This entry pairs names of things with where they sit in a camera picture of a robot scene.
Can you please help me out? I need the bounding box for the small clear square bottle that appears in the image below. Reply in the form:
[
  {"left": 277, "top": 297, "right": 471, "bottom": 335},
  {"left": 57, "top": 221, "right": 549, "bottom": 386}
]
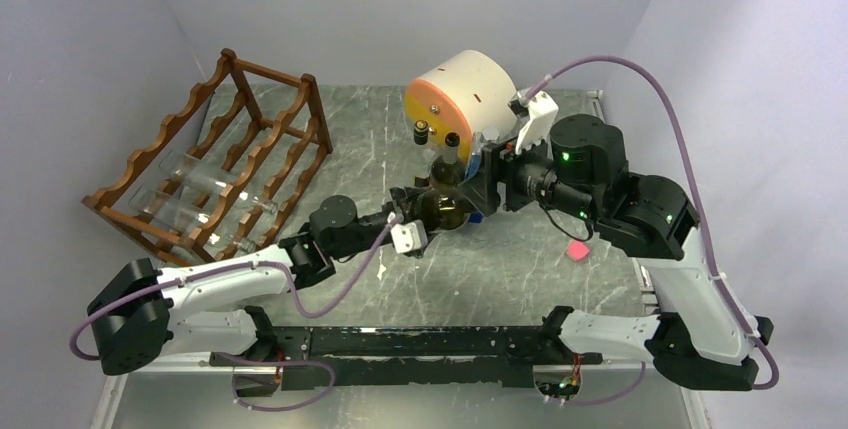
[{"left": 158, "top": 150, "right": 279, "bottom": 215}]

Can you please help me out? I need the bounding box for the dark wine bottle behind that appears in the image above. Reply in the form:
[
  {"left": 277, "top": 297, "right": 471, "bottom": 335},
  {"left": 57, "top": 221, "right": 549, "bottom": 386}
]
[{"left": 429, "top": 132, "right": 466, "bottom": 190}]

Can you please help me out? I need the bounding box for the blue bottle with silver cap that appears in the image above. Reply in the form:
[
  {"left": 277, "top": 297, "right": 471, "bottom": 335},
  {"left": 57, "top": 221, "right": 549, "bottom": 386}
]
[{"left": 465, "top": 127, "right": 500, "bottom": 180}]

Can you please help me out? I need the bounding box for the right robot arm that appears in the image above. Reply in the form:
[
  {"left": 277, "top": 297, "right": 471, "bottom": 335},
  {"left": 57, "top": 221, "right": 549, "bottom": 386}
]
[{"left": 459, "top": 114, "right": 774, "bottom": 391}]

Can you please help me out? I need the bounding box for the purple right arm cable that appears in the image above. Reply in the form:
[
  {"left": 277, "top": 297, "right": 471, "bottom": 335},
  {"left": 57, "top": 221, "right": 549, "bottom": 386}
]
[{"left": 523, "top": 54, "right": 780, "bottom": 392}]

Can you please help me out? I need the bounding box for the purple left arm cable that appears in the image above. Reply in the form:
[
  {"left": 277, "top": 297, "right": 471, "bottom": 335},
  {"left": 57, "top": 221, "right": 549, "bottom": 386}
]
[{"left": 69, "top": 213, "right": 402, "bottom": 362}]

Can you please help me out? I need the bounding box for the clear glass wine bottle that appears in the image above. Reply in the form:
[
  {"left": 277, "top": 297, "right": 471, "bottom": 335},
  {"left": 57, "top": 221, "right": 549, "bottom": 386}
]
[{"left": 128, "top": 186, "right": 257, "bottom": 254}]

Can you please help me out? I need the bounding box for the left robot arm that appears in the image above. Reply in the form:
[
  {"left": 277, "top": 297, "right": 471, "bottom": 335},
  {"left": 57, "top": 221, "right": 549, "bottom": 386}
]
[{"left": 69, "top": 187, "right": 429, "bottom": 376}]

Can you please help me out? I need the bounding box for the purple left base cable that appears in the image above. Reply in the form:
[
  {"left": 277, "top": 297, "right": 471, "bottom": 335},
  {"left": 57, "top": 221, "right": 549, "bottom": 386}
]
[{"left": 218, "top": 351, "right": 338, "bottom": 413}]

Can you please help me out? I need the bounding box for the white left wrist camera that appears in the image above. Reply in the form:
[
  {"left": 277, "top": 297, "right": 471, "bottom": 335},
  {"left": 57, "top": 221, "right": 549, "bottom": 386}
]
[{"left": 390, "top": 220, "right": 429, "bottom": 254}]

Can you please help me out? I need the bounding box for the aluminium frame rail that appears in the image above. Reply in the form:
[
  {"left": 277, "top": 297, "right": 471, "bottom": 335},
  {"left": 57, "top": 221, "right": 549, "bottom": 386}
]
[{"left": 89, "top": 260, "right": 713, "bottom": 429}]

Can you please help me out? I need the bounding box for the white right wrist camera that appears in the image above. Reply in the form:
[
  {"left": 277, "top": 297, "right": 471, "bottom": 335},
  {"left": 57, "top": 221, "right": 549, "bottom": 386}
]
[{"left": 509, "top": 89, "right": 559, "bottom": 155}]

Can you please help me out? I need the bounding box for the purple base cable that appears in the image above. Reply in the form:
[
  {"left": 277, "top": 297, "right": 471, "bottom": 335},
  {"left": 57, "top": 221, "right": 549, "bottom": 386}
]
[
  {"left": 543, "top": 359, "right": 647, "bottom": 409},
  {"left": 218, "top": 351, "right": 338, "bottom": 413}
]

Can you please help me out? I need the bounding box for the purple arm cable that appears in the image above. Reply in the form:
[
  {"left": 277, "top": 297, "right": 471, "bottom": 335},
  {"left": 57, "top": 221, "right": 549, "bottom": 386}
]
[
  {"left": 69, "top": 213, "right": 402, "bottom": 362},
  {"left": 523, "top": 54, "right": 780, "bottom": 392}
]

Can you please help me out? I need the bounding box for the clear bottle with black cap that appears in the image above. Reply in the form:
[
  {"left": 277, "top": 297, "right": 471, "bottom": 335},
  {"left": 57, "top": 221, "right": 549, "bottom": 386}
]
[{"left": 413, "top": 119, "right": 438, "bottom": 188}]

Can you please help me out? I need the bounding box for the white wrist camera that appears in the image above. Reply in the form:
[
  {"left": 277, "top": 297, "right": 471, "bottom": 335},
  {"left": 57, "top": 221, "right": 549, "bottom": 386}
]
[
  {"left": 509, "top": 89, "right": 559, "bottom": 155},
  {"left": 390, "top": 220, "right": 429, "bottom": 254}
]

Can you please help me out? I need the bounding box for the cream orange yellow cylinder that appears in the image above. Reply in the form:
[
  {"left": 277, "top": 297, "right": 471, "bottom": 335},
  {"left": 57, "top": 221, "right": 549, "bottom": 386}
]
[{"left": 404, "top": 50, "right": 516, "bottom": 161}]

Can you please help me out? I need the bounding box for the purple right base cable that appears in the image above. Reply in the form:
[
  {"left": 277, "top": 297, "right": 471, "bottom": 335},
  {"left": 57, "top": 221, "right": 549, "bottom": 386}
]
[{"left": 543, "top": 359, "right": 647, "bottom": 409}]

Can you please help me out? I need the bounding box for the brown wooden wine rack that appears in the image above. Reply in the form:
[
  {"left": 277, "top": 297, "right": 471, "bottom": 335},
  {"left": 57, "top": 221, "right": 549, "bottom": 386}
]
[{"left": 83, "top": 48, "right": 333, "bottom": 266}]

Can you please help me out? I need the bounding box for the pink eraser block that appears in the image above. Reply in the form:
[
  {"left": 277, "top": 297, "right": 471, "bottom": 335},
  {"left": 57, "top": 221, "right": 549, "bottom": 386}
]
[{"left": 564, "top": 240, "right": 591, "bottom": 262}]

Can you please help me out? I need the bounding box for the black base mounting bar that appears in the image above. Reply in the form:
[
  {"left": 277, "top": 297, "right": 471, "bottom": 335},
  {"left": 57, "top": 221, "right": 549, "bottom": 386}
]
[{"left": 209, "top": 306, "right": 603, "bottom": 390}]

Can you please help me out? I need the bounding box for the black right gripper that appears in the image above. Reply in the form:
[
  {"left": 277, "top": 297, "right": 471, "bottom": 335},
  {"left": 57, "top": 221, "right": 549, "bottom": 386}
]
[{"left": 458, "top": 123, "right": 602, "bottom": 224}]

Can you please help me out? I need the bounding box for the dark green wine bottle front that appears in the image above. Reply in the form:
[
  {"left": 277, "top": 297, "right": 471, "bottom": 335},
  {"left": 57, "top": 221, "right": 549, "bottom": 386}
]
[{"left": 415, "top": 189, "right": 476, "bottom": 233}]

